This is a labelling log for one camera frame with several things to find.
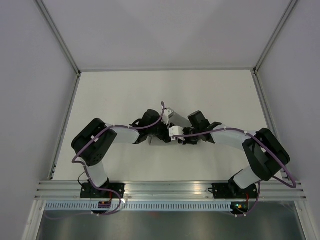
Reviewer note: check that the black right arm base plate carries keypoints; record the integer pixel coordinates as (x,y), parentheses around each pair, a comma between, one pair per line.
(229,191)

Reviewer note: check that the aluminium frame rail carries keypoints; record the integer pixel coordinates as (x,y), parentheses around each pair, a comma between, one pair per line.
(166,191)

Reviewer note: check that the white slotted cable duct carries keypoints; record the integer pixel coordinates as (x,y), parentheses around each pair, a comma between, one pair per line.
(154,206)

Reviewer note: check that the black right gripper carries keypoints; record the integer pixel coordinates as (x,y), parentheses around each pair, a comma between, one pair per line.
(187,141)

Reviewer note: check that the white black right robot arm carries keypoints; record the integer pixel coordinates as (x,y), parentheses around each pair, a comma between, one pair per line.
(265,155)

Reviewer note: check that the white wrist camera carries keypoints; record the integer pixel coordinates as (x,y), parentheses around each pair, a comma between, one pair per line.
(176,133)
(167,112)

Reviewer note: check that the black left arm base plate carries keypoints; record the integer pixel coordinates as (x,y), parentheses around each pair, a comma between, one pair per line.
(89,192)

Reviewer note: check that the grey cloth napkin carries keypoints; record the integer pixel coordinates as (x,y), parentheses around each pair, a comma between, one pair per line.
(177,117)

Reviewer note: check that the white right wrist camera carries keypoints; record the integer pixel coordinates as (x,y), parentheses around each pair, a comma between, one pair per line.
(176,133)

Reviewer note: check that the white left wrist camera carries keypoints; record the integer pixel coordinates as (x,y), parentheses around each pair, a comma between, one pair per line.
(167,112)

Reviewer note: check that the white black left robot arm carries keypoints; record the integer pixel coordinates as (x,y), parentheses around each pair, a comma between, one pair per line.
(93,142)

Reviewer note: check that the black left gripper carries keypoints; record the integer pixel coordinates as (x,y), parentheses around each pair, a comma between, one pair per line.
(164,135)

